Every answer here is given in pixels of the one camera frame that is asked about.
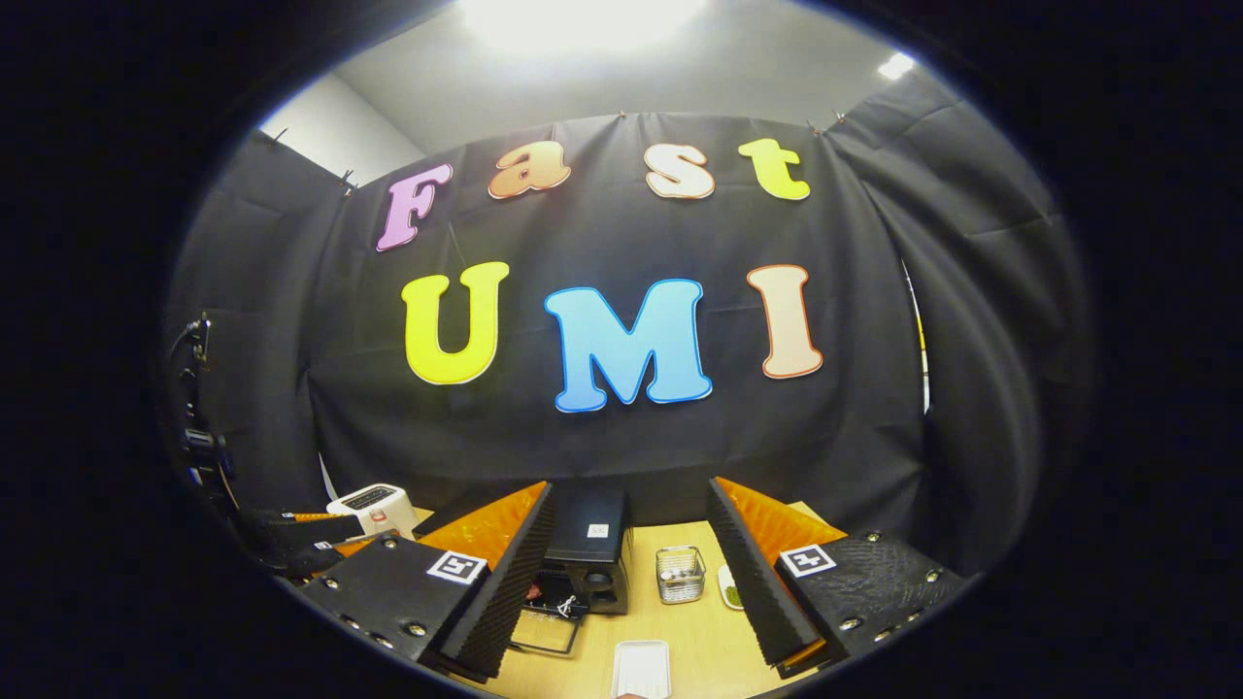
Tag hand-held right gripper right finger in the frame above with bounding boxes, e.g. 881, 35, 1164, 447
706, 476, 972, 679

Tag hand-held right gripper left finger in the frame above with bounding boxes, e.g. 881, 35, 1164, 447
291, 481, 559, 681

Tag black electric oven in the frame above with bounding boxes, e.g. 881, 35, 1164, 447
416, 485, 632, 657

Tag white toaster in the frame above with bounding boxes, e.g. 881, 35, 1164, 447
326, 483, 420, 540

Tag white rectangular tray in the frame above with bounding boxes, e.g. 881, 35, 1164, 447
612, 639, 673, 699

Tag black backdrop cloth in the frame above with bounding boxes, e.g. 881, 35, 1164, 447
165, 68, 1093, 579

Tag metal wire basket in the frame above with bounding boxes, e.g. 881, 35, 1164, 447
655, 546, 707, 605

